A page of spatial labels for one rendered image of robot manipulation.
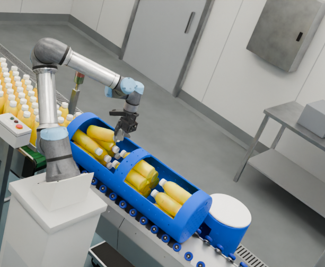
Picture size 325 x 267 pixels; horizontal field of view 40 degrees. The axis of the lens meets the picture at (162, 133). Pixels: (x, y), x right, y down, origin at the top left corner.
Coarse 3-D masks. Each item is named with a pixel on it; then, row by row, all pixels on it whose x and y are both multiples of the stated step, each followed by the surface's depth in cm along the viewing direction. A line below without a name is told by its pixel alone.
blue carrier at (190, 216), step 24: (72, 120) 248; (96, 120) 265; (72, 144) 244; (120, 144) 261; (96, 168) 237; (120, 168) 230; (168, 168) 239; (120, 192) 232; (192, 192) 238; (168, 216) 216; (192, 216) 215
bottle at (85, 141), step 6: (78, 132) 250; (72, 138) 251; (78, 138) 248; (84, 138) 247; (90, 138) 248; (78, 144) 250; (84, 144) 246; (90, 144) 245; (96, 144) 246; (90, 150) 245
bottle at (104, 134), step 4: (88, 128) 250; (92, 128) 249; (96, 128) 247; (100, 128) 247; (104, 128) 247; (88, 132) 249; (92, 132) 248; (96, 132) 246; (100, 132) 245; (104, 132) 243; (108, 132) 243; (112, 132) 243; (92, 136) 249; (96, 136) 246; (100, 136) 245; (104, 136) 243; (108, 136) 242; (112, 136) 242; (104, 140) 244; (108, 140) 243; (112, 140) 243
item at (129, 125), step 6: (126, 114) 232; (132, 114) 230; (138, 114) 232; (120, 120) 234; (126, 120) 234; (132, 120) 231; (120, 126) 235; (126, 126) 232; (132, 126) 233; (126, 132) 233
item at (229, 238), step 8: (208, 216) 244; (208, 224) 245; (216, 224) 242; (208, 232) 278; (216, 232) 243; (224, 232) 242; (232, 232) 242; (240, 232) 244; (216, 240) 245; (224, 240) 244; (232, 240) 245; (240, 240) 251; (224, 248) 248; (232, 248) 250
